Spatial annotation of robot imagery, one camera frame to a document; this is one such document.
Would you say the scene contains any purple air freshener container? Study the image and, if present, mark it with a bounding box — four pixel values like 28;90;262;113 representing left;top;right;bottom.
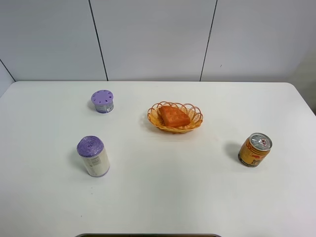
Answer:
91;89;114;114

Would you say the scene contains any orange waffle bread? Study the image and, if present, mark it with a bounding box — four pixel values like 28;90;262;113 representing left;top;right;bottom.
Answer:
158;106;190;128

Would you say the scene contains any purple garbage bag roll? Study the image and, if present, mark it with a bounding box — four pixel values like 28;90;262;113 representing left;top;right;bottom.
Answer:
77;136;110;177

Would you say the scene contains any gold energy drink can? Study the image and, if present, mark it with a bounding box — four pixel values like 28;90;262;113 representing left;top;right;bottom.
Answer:
238;133;273;167

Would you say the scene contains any orange woven basket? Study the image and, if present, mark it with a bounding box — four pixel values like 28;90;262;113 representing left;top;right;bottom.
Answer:
147;101;203;133

